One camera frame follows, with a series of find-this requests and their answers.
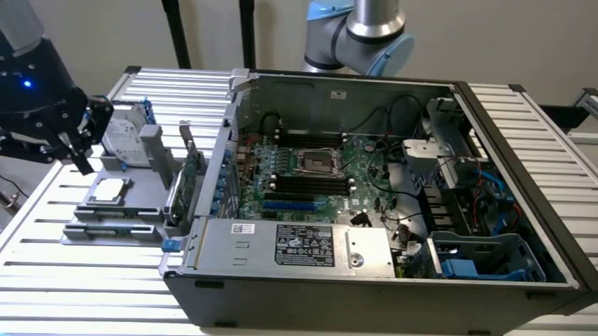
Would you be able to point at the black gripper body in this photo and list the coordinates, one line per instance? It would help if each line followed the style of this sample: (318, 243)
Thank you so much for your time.
(37, 91)

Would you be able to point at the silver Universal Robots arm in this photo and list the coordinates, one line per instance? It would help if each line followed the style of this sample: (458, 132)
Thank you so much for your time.
(368, 21)

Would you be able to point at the green RAM stick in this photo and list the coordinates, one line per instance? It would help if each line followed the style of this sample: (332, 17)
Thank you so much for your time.
(119, 211)
(109, 230)

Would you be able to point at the black RAM slot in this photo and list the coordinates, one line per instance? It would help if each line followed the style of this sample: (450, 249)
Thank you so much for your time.
(310, 187)
(310, 140)
(310, 144)
(310, 182)
(310, 132)
(310, 178)
(310, 136)
(310, 191)

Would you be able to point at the black expansion slot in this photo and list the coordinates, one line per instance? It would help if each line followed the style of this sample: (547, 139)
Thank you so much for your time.
(291, 196)

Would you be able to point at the blue expansion slot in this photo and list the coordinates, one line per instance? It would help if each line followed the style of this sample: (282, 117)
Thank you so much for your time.
(287, 205)

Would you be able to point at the silver hard disk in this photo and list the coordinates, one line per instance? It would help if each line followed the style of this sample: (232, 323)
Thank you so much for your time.
(121, 136)

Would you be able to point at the silver CPU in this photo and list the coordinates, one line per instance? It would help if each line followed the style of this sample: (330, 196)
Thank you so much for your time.
(111, 190)

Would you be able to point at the grey parts rack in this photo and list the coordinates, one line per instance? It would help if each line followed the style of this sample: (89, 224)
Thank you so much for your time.
(140, 199)

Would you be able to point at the green graphics card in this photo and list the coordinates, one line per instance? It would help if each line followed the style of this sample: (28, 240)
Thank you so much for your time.
(184, 182)

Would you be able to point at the black stand pole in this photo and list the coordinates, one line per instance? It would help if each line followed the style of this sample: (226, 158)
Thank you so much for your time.
(177, 31)
(247, 31)

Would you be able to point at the blue case latch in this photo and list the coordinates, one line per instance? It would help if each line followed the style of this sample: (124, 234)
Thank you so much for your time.
(169, 244)

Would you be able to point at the CPU socket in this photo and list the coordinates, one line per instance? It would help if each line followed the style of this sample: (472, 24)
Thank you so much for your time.
(315, 160)

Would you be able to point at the silver power supply unit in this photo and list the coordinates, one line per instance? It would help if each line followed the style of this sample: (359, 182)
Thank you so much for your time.
(262, 248)

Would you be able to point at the green motherboard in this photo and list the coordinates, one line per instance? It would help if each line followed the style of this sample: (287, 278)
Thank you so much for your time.
(359, 189)

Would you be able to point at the open black PC case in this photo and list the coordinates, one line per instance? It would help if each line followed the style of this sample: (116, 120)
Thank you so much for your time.
(327, 301)

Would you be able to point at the silver drive cage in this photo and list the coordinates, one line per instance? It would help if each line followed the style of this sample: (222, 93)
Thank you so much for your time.
(430, 150)

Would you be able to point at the grey-blue disk bay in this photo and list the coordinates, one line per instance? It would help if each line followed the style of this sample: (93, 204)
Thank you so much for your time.
(486, 252)

